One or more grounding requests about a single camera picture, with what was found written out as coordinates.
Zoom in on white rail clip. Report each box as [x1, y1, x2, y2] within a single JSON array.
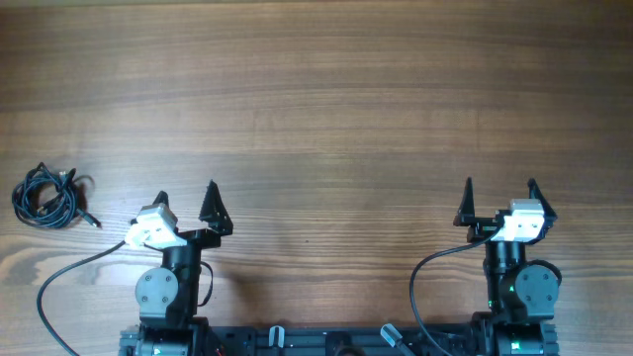
[[380, 323, 403, 348], [268, 325, 285, 349]]

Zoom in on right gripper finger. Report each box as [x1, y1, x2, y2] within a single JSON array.
[[527, 178, 558, 234], [453, 177, 476, 226]]

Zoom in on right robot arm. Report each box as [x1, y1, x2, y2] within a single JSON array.
[[454, 178, 562, 356]]

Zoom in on black cable bundle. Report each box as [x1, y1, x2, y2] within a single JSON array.
[[11, 161, 103, 230]]

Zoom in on right camera black cable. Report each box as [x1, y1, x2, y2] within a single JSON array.
[[407, 227, 501, 356]]

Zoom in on right white rail clip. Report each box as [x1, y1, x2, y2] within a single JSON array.
[[380, 323, 403, 348]]

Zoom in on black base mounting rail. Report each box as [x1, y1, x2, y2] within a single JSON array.
[[118, 323, 560, 356]]

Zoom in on left camera black cable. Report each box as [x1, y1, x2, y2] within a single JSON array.
[[36, 239, 128, 356]]

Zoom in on camera black cable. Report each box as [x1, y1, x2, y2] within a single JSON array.
[[36, 239, 128, 356], [407, 227, 501, 356]]

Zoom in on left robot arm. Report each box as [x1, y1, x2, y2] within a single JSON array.
[[119, 182, 233, 356]]

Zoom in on left white rail clip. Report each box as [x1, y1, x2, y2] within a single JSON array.
[[268, 325, 285, 349]]

